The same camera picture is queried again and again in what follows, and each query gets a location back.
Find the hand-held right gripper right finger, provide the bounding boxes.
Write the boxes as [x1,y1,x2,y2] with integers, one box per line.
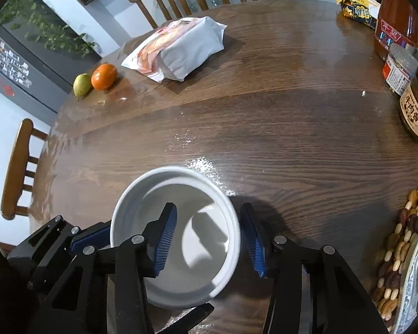
[240,202,387,334]

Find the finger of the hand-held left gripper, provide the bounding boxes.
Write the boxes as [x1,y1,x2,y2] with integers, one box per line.
[7,215,113,288]
[152,303,215,334]

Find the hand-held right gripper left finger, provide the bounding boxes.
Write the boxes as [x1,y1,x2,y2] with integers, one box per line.
[31,202,179,334]

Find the white deep round bowl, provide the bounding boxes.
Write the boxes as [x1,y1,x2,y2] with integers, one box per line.
[110,166,242,310]

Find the white square plate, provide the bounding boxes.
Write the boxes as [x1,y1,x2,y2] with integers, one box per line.
[393,216,418,334]

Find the wooden bead trivet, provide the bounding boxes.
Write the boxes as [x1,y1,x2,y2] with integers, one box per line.
[371,184,418,333]

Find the green pear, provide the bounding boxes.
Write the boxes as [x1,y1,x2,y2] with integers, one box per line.
[73,73,92,98]

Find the orange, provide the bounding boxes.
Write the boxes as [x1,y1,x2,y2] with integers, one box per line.
[91,63,118,91]

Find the grey refrigerator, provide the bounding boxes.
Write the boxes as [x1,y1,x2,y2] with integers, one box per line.
[0,0,102,126]

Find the fridge magnets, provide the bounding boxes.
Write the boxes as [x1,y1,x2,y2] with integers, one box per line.
[0,34,34,90]

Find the white and orange snack bag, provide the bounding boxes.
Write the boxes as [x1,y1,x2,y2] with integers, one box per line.
[121,16,228,83]

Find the dark lid sauce jar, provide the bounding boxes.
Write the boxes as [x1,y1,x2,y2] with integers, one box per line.
[398,65,418,140]

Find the trailing green plant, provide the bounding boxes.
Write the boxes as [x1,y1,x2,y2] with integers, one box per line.
[0,0,100,58]

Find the small pale lid jar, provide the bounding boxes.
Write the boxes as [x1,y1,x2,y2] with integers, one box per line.
[381,43,418,97]

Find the yellow snack packet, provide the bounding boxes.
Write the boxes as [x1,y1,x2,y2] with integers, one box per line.
[336,0,382,29]

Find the red sauce bottle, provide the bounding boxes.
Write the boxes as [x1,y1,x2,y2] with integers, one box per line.
[374,0,418,62]

